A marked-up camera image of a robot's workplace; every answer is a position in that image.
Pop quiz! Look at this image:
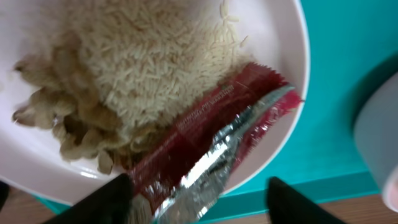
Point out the pink bowl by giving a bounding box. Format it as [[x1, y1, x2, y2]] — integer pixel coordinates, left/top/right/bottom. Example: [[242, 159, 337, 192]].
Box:
[[354, 73, 397, 212]]

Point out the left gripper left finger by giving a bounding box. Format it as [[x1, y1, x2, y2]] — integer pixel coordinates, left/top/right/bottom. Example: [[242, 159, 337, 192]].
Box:
[[44, 174, 134, 224]]

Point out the teal serving tray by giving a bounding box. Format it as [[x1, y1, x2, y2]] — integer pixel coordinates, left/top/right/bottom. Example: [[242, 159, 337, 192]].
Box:
[[30, 0, 398, 224]]

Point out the pink plate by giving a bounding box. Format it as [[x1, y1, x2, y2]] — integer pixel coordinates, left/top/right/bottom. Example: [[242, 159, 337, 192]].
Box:
[[1, 0, 310, 205]]

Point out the rice grains pile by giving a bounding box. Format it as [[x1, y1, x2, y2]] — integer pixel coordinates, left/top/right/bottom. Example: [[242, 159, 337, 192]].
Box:
[[58, 0, 249, 131]]

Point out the red snack wrapper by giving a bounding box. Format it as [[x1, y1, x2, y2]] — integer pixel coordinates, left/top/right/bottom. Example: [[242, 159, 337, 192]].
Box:
[[129, 63, 302, 224]]

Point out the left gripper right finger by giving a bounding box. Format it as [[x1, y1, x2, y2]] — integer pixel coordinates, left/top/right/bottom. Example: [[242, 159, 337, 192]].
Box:
[[267, 177, 345, 224]]

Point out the peanut shells pile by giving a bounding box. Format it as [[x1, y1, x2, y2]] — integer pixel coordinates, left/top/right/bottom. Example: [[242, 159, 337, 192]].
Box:
[[11, 30, 150, 175]]

